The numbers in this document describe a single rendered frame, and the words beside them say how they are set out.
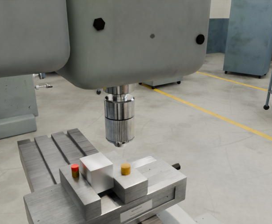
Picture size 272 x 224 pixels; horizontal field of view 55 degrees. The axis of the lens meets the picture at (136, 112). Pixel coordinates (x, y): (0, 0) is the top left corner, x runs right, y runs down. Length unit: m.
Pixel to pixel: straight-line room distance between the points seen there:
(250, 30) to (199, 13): 6.07
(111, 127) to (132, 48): 0.16
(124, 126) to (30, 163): 0.55
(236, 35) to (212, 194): 4.71
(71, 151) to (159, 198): 0.40
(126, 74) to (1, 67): 0.12
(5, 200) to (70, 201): 1.82
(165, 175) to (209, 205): 1.56
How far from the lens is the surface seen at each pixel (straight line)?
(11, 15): 0.22
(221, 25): 10.21
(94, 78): 0.27
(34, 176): 0.82
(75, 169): 0.58
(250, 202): 2.33
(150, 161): 0.71
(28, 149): 0.98
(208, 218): 0.97
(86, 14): 0.26
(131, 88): 0.38
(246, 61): 6.46
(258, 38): 6.35
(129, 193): 0.56
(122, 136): 0.40
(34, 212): 0.59
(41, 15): 0.22
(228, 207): 2.22
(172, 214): 0.78
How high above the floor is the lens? 1.39
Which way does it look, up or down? 21 degrees down
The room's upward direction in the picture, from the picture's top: straight up
